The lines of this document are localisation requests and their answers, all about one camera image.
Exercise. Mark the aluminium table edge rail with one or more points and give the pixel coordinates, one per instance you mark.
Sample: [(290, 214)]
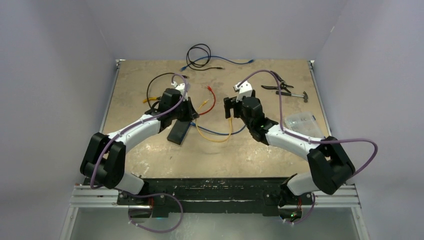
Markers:
[(311, 70)]

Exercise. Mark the black wire stripper pliers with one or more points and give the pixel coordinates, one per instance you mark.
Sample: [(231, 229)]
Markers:
[(282, 85)]

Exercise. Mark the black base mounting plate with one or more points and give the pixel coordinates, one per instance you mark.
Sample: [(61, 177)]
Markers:
[(258, 195)]

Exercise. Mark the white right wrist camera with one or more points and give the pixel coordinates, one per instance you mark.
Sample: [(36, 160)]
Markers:
[(244, 90)]

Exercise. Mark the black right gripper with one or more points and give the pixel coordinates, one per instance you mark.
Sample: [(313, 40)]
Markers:
[(231, 103)]

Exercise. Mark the claw hammer black handle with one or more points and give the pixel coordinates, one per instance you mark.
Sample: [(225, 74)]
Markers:
[(303, 96)]

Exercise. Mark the black network switch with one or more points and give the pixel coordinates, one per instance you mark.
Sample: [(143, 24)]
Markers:
[(178, 132)]

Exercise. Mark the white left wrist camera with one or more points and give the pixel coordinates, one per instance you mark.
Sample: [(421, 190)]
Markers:
[(181, 87)]

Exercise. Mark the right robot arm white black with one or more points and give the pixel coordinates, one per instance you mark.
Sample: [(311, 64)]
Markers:
[(329, 165)]

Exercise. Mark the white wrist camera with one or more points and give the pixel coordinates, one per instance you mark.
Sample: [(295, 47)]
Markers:
[(244, 90), (181, 87)]

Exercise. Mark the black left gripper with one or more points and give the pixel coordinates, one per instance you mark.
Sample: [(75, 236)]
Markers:
[(189, 116)]

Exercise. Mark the aluminium front frame rails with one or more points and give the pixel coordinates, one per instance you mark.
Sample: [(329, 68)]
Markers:
[(95, 215)]

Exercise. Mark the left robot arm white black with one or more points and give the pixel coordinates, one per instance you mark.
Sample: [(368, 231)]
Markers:
[(105, 157)]

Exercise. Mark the clear plastic screw box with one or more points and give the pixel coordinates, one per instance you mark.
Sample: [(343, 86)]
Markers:
[(304, 123)]

